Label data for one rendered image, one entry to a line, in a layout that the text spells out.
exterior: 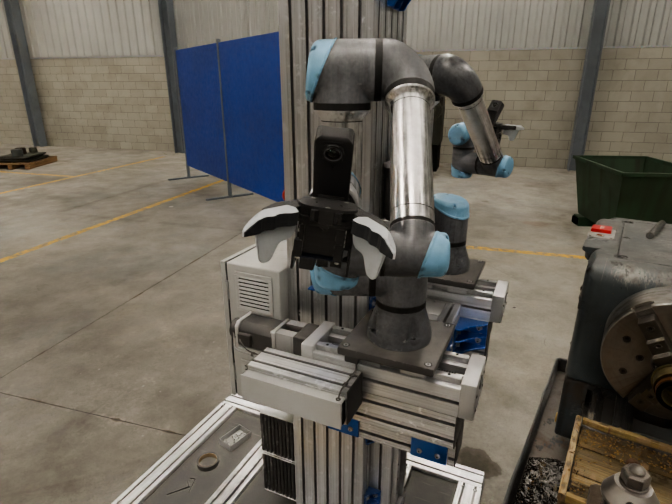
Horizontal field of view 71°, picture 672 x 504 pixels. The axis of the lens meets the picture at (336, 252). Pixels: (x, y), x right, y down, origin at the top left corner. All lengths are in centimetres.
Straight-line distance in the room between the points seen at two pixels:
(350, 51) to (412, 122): 19
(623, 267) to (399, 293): 72
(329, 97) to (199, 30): 1246
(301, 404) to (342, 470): 57
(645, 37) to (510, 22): 254
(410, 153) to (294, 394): 60
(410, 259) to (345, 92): 36
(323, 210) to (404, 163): 31
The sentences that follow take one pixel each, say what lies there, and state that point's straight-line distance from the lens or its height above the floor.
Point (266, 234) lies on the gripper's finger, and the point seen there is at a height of 157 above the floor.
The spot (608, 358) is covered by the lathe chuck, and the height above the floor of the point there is 105.
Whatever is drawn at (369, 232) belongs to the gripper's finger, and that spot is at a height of 157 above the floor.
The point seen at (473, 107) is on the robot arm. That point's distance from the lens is 152.
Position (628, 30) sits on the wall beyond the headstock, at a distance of 1167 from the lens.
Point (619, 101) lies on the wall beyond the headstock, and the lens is 1159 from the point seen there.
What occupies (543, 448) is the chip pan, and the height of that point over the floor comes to 54.
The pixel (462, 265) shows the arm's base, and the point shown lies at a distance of 153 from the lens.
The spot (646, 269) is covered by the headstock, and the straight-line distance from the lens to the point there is 154.
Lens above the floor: 172
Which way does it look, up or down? 20 degrees down
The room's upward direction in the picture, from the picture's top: straight up
